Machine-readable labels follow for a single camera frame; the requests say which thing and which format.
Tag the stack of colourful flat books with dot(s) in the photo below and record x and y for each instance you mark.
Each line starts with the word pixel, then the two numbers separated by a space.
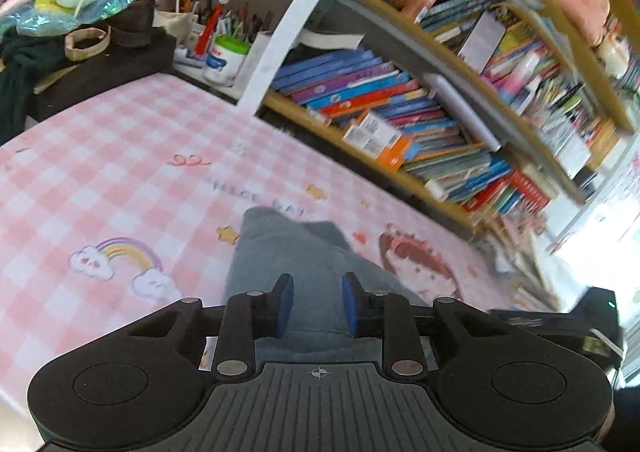
pixel 400 106

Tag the white jar with green lid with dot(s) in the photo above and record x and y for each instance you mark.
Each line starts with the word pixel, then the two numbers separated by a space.
pixel 226 59

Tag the dark brown box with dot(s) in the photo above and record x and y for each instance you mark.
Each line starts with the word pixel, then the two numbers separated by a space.
pixel 115 66

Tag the wooden bookshelf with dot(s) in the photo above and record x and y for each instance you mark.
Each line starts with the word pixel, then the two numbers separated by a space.
pixel 450 61

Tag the row of colourful upright books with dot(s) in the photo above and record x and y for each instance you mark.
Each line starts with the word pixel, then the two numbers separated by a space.
pixel 525 66

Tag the iridescent blue plastic wrap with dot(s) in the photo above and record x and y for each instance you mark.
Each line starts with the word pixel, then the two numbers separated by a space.
pixel 75 14

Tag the dark green cloth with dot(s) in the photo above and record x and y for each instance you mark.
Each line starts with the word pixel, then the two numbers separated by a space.
pixel 22 76

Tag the white pen holder box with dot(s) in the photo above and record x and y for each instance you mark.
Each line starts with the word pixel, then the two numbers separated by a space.
pixel 252 61

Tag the orange and white box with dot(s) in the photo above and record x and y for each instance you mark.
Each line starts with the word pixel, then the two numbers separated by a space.
pixel 380 136

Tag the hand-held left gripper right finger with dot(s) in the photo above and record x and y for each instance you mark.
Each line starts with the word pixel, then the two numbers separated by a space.
pixel 350 306

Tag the bunch of pens and brushes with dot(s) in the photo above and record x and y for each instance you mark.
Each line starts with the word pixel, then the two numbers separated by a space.
pixel 225 19

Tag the pink checked bed sheet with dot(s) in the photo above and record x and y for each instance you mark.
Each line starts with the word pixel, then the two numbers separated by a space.
pixel 125 171

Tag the leaning pile of books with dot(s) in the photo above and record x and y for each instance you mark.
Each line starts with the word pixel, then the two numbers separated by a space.
pixel 525 262

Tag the grey garment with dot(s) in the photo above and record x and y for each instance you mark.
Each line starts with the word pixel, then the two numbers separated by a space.
pixel 300 257

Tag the pink plush toy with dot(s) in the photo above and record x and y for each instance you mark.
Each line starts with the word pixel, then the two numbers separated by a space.
pixel 582 6

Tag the white shelf frame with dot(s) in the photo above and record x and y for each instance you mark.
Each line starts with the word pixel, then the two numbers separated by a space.
pixel 280 6

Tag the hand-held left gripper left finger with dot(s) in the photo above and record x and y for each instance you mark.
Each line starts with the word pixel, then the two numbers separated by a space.
pixel 286 303

